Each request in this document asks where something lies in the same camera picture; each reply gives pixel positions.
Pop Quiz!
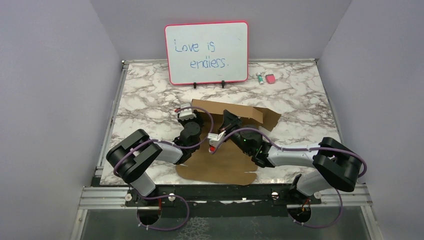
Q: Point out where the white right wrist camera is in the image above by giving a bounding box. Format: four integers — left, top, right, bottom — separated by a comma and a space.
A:
207, 130, 226, 154

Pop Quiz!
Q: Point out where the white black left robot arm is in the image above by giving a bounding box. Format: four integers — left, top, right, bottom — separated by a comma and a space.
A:
106, 109, 204, 206

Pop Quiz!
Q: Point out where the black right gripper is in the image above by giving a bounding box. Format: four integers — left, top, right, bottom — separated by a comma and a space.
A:
217, 110, 252, 156

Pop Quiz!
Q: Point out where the brown cardboard box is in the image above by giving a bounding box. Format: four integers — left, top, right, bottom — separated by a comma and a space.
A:
175, 99, 281, 186

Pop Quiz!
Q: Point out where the green white marker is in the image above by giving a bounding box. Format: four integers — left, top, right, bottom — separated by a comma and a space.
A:
257, 75, 264, 85

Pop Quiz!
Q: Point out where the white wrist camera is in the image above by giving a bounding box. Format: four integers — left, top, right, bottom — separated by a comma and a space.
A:
175, 103, 196, 121
207, 130, 226, 154

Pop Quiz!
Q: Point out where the black whiteboard stand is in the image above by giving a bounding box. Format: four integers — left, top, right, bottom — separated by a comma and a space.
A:
192, 80, 226, 89

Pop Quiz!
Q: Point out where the pink eraser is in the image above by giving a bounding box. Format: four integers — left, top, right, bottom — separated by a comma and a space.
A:
265, 74, 276, 85

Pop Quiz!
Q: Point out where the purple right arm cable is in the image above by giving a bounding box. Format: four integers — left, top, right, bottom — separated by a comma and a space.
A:
210, 127, 368, 230

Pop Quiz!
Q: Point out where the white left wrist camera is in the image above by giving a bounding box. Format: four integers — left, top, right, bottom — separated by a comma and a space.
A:
175, 103, 196, 121

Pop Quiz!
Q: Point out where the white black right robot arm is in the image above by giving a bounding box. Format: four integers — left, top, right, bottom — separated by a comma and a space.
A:
207, 110, 368, 204

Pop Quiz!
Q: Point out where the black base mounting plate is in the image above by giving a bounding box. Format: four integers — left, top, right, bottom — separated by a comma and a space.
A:
91, 182, 322, 220

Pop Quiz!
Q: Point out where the pink framed whiteboard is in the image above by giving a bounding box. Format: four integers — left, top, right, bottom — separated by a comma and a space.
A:
164, 21, 249, 86

